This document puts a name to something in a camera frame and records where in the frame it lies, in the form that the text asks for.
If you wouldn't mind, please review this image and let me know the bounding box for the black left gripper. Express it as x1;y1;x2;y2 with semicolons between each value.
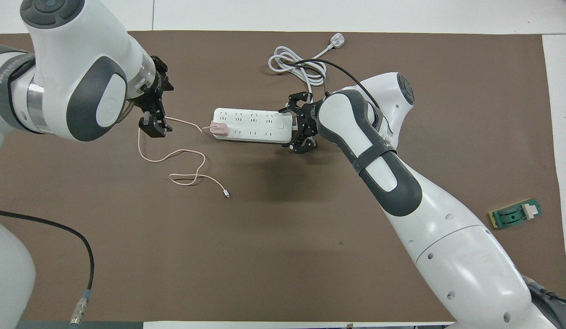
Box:
136;57;174;138

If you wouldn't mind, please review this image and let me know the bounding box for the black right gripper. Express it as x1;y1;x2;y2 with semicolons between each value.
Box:
278;91;320;154

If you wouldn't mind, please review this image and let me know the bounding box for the pink charging cable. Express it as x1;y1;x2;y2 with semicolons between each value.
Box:
138;117;231;199

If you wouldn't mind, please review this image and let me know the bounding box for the white power strip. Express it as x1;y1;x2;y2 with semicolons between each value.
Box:
213;108;294;144

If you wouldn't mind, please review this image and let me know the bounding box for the brown table mat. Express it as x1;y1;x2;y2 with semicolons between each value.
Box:
0;31;566;323

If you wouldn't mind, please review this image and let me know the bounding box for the white power cord with plug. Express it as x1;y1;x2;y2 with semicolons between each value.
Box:
268;33;347;105

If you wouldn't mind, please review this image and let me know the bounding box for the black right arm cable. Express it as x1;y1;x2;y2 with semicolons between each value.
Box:
294;58;379;108

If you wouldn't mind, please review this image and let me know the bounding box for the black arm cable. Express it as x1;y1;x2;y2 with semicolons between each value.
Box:
294;58;379;108
0;208;95;327

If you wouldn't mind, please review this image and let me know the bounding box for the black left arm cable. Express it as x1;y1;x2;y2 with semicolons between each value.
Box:
0;208;95;327

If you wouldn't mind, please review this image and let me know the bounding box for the green knife switch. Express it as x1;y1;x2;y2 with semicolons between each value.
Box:
489;198;543;229

